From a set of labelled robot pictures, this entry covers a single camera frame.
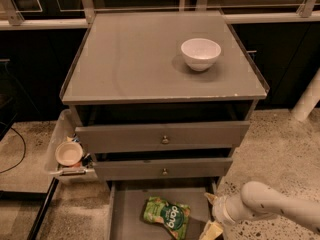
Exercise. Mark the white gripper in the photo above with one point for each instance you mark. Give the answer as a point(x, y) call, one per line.
point(220, 208)

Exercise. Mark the green rice chip bag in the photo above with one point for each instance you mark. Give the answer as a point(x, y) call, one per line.
point(173, 216)

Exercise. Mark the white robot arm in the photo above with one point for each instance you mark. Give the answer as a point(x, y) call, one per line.
point(272, 191)

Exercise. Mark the brass middle drawer knob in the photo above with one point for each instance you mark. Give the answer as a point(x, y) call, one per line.
point(164, 172)

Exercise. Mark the brass drawer knob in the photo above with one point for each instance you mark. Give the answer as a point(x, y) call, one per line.
point(164, 172)
point(165, 140)

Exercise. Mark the grey middle drawer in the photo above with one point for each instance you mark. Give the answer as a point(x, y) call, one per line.
point(152, 169)

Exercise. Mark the grey drawer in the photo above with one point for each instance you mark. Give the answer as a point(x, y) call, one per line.
point(148, 137)
point(128, 200)
point(152, 169)

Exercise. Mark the brass top drawer knob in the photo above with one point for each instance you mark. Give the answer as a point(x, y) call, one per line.
point(165, 140)

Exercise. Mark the grey bottom drawer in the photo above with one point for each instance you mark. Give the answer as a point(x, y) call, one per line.
point(128, 200)

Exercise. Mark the grey top drawer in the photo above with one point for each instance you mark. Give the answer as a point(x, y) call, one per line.
point(148, 137)

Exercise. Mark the grey drawer cabinet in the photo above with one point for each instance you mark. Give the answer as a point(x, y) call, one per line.
point(131, 71)

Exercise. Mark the small beige bowl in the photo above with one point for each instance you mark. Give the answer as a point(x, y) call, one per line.
point(68, 153)

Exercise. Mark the white ceramic bowl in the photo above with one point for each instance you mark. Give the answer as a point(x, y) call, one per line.
point(200, 53)

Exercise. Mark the white metal rail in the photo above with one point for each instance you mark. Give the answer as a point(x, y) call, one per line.
point(80, 23)

